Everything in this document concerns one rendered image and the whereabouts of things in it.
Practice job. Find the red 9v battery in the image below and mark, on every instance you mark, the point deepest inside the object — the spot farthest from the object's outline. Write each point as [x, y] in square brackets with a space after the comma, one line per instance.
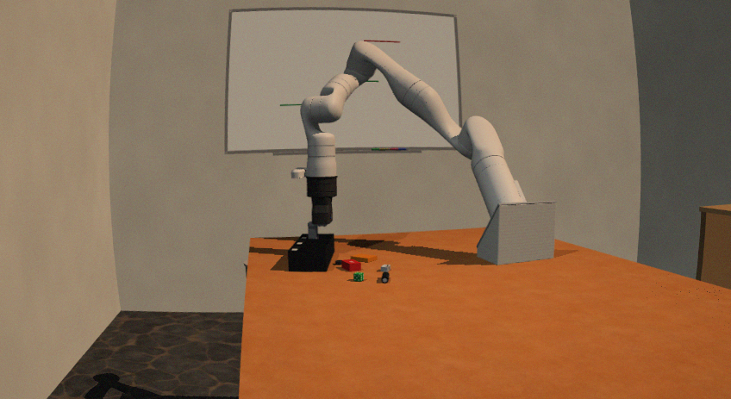
[351, 265]

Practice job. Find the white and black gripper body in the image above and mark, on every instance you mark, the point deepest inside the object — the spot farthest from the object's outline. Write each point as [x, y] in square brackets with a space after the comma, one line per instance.
[321, 186]

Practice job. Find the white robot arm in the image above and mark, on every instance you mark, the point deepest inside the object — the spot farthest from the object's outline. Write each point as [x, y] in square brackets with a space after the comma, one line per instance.
[477, 140]

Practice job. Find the black rack of bins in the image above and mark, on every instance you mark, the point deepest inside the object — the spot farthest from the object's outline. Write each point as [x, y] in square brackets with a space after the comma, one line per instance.
[311, 257]

